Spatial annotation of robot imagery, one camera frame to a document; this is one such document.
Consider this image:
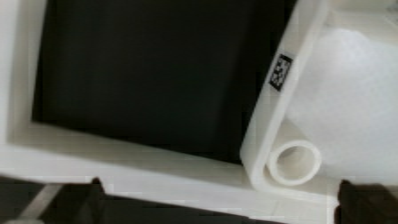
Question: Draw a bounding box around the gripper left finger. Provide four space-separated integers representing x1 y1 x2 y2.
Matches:
11 178 107 224

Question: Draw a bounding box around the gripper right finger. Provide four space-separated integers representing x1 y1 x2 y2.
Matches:
335 180 398 224

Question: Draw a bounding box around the white left fence block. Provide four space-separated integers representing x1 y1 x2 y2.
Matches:
0 0 47 144

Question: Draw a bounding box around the white front fence bar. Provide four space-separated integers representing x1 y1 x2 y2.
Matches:
0 125 338 224

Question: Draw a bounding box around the white desk top tray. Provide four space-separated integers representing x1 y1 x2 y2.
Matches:
240 0 398 203

